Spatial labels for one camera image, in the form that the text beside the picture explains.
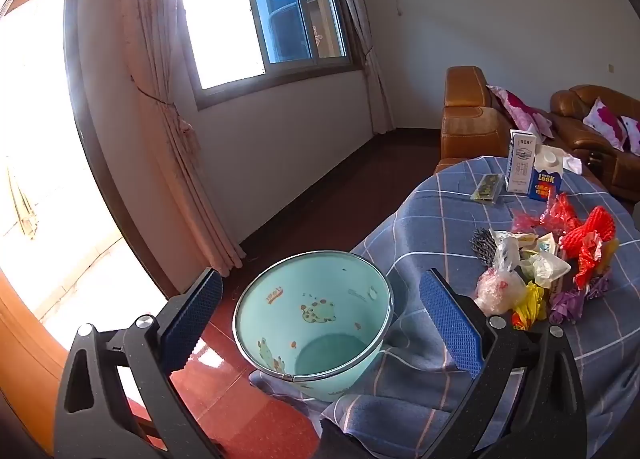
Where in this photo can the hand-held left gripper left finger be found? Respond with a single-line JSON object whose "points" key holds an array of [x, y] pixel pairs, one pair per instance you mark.
{"points": [[192, 324]]}

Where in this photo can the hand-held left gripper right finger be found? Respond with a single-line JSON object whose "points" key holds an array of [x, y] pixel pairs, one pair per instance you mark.
{"points": [[450, 319]]}

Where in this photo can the pink white plastic bag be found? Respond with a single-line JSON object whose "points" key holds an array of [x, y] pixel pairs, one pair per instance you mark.
{"points": [[497, 291]]}

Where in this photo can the yellow wrapper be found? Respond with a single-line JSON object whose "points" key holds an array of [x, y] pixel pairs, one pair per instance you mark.
{"points": [[531, 304]]}

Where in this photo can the light blue cartoon bin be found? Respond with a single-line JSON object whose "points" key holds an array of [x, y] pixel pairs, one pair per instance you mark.
{"points": [[320, 299]]}

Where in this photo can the red plastic bag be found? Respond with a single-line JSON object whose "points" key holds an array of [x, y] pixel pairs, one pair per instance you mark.
{"points": [[562, 211]]}

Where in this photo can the yellow orange packet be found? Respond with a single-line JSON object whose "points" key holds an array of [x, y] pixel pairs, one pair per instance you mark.
{"points": [[609, 254]]}

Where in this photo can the white striped plastic bag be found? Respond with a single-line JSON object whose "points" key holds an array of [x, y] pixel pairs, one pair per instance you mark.
{"points": [[507, 251]]}

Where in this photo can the blue plaid tablecloth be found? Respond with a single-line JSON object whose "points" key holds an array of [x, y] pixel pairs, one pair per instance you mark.
{"points": [[440, 219]]}

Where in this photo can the clear white plastic bag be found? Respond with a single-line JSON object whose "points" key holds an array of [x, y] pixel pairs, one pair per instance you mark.
{"points": [[545, 266]]}

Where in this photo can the small white green sachet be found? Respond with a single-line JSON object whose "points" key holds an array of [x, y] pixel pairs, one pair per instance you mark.
{"points": [[547, 243]]}

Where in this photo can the green packet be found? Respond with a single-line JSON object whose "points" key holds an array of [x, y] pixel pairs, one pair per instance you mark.
{"points": [[487, 188]]}

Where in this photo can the blue milk carton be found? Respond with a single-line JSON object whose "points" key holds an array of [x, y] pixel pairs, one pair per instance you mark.
{"points": [[545, 181]]}

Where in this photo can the tall white blue box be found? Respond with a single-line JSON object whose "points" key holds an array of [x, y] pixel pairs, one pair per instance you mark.
{"points": [[520, 164]]}

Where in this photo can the long beige curtain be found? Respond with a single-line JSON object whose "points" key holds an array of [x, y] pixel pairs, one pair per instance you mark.
{"points": [[170, 139]]}

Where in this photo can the orange leather armchair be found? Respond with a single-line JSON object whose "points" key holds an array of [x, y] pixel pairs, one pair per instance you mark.
{"points": [[467, 129]]}

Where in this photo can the white tissue paper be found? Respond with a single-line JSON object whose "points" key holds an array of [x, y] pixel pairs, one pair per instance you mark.
{"points": [[572, 165]]}

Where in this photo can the pink white armchair pillow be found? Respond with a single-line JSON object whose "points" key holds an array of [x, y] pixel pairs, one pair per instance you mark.
{"points": [[517, 109]]}

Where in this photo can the brown leather sofa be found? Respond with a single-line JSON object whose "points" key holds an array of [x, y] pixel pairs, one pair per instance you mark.
{"points": [[570, 114]]}

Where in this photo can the pink white sofa pillow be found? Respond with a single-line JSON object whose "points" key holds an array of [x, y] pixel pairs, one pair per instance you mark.
{"points": [[632, 134], [605, 121]]}

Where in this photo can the sliding window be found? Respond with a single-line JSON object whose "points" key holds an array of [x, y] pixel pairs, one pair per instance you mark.
{"points": [[280, 14]]}

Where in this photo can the dark brown door frame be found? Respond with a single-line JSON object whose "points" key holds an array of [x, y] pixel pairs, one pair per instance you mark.
{"points": [[82, 104]]}

